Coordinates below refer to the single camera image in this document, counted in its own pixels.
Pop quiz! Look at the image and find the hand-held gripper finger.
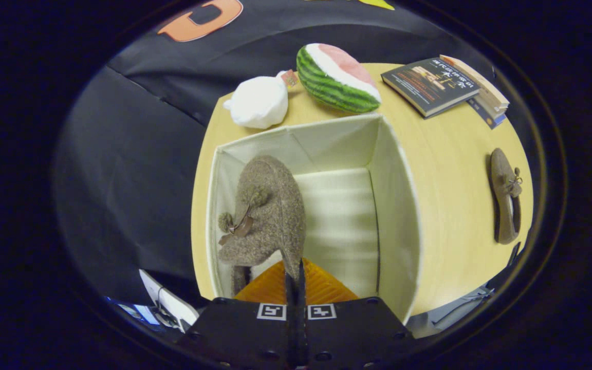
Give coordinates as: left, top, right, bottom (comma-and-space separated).
179, 262, 297, 369
297, 258, 417, 369

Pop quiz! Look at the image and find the cream fabric storage box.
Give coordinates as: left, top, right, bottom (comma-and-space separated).
206, 113, 423, 325

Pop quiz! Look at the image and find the brown fuzzy shoe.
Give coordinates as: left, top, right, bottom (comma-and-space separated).
217, 155, 307, 299
490, 148, 524, 245

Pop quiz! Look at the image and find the white flat device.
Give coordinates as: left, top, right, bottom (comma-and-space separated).
139, 269, 200, 330

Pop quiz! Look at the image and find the grey table base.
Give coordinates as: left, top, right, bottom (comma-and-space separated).
408, 287, 497, 340

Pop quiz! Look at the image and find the blue glowing screen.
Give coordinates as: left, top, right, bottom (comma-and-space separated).
105, 297, 160, 325

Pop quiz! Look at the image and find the white round plush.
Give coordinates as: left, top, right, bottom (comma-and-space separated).
223, 69, 300, 130

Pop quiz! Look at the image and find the watermelon slice plush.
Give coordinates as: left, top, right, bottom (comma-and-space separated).
296, 43, 382, 114

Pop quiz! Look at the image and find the black cover book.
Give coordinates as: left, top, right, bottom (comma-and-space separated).
381, 58, 481, 119

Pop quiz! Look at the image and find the blue cover book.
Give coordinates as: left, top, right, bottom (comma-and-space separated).
468, 98, 507, 130

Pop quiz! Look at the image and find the beige cover book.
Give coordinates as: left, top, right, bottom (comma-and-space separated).
440, 54, 510, 115

